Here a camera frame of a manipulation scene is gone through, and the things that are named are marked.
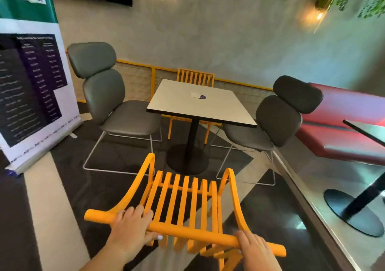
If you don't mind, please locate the person's left hand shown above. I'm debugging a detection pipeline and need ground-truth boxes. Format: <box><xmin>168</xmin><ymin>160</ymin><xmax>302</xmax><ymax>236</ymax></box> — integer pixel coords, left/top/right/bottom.
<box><xmin>106</xmin><ymin>205</ymin><xmax>163</xmax><ymax>263</ymax></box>

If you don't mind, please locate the person's right hand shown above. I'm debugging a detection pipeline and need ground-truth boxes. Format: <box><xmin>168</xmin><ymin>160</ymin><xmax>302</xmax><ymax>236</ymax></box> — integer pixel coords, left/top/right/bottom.
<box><xmin>234</xmin><ymin>230</ymin><xmax>283</xmax><ymax>271</ymax></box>

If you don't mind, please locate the yellow slatted metal chair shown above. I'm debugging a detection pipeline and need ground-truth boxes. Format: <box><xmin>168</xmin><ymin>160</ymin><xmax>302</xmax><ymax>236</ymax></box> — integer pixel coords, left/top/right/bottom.
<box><xmin>162</xmin><ymin>68</ymin><xmax>223</xmax><ymax>145</ymax></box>
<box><xmin>84</xmin><ymin>153</ymin><xmax>287</xmax><ymax>271</ymax></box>

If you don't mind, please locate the person's left forearm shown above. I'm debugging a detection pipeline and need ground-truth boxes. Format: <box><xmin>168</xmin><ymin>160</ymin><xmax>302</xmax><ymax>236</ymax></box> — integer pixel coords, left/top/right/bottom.
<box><xmin>79</xmin><ymin>244</ymin><xmax>128</xmax><ymax>271</ymax></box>

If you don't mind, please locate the grey padded chair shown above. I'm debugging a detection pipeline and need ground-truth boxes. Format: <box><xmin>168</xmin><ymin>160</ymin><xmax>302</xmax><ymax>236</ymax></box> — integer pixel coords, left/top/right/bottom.
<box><xmin>67</xmin><ymin>42</ymin><xmax>163</xmax><ymax>176</ymax></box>
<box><xmin>210</xmin><ymin>75</ymin><xmax>324</xmax><ymax>187</ymax></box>

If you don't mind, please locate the yellow framed low partition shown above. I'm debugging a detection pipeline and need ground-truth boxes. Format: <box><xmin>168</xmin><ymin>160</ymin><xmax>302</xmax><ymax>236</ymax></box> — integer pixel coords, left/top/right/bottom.
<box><xmin>66</xmin><ymin>50</ymin><xmax>274</xmax><ymax>103</ymax></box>

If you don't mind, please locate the red upholstered bench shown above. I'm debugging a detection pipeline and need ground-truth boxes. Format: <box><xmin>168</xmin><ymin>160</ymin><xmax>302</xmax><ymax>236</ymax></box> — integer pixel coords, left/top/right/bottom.
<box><xmin>296</xmin><ymin>83</ymin><xmax>385</xmax><ymax>167</ymax></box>

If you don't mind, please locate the roll-up menu banner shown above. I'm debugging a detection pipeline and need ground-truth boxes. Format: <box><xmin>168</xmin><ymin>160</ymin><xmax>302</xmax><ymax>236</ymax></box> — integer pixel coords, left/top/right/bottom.
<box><xmin>0</xmin><ymin>0</ymin><xmax>84</xmax><ymax>176</ymax></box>

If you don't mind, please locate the black pedestal table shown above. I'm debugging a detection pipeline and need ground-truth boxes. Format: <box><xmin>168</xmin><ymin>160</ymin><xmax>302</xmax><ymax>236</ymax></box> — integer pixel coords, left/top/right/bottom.
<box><xmin>323</xmin><ymin>119</ymin><xmax>385</xmax><ymax>238</ymax></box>

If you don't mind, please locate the white square pedestal table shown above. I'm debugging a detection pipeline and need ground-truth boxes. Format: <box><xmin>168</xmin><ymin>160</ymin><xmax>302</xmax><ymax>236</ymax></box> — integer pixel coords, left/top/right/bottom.
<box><xmin>146</xmin><ymin>79</ymin><xmax>258</xmax><ymax>176</ymax></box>

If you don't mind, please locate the brass wall lamp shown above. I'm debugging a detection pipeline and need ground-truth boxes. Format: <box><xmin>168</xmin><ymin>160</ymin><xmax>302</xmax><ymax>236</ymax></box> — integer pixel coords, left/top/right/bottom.
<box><xmin>313</xmin><ymin>0</ymin><xmax>334</xmax><ymax>22</ymax></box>

